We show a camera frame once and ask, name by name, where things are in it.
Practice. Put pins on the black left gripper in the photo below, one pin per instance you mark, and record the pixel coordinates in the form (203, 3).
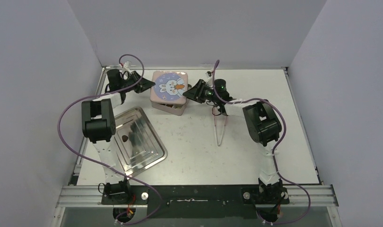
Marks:
(143, 85)

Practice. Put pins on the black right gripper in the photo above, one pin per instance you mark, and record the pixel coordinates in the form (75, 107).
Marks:
(201, 91)

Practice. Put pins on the pink grid chocolate box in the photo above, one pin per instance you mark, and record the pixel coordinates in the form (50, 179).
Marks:
(171, 108)

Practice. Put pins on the small square metal lid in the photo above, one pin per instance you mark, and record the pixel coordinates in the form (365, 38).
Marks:
(169, 87)

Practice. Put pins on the pink-tipped metal tweezers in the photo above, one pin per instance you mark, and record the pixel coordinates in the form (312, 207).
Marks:
(220, 123)

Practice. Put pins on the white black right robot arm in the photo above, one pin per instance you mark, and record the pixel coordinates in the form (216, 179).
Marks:
(262, 124)

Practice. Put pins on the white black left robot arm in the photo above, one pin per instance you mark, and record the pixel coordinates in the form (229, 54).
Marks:
(98, 125)

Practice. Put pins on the large steel tray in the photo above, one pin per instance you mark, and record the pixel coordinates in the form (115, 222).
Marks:
(144, 148)

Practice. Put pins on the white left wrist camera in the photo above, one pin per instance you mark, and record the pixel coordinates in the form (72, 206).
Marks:
(126, 66)

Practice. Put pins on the black mounting base plate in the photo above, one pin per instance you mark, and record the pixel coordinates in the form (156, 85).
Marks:
(196, 201)

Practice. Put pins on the aluminium rail frame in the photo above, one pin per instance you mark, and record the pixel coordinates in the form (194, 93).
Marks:
(87, 196)

